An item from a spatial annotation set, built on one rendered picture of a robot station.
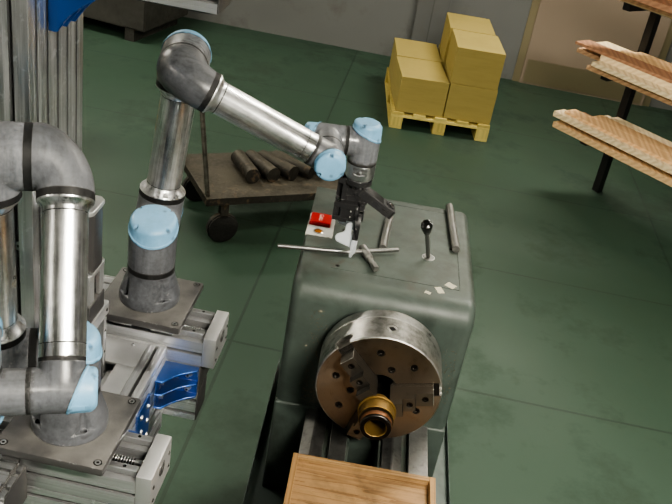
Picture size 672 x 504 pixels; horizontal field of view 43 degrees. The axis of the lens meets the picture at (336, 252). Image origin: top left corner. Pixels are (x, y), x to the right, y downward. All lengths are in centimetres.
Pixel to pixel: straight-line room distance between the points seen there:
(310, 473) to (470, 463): 159
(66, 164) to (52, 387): 36
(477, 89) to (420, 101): 44
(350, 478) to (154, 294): 66
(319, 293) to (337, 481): 47
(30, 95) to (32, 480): 78
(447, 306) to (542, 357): 226
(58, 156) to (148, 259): 68
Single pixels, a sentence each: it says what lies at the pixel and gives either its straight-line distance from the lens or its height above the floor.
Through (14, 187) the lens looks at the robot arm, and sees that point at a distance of 153.
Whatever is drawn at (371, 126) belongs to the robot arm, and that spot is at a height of 165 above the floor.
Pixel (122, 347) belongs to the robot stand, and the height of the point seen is 107.
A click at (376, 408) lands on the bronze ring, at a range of 205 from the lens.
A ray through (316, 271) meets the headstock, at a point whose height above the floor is 125.
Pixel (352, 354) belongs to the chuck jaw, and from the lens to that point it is 207.
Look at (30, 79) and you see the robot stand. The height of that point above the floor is 182.
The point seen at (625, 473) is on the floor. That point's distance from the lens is 396.
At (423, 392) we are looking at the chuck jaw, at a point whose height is 112.
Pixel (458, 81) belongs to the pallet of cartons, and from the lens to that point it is 681.
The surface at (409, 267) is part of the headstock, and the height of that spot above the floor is 125.
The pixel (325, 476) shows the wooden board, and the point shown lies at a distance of 219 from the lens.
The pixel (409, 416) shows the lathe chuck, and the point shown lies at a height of 102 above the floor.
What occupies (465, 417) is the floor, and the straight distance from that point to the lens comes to 392.
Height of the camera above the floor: 240
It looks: 29 degrees down
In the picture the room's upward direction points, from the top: 10 degrees clockwise
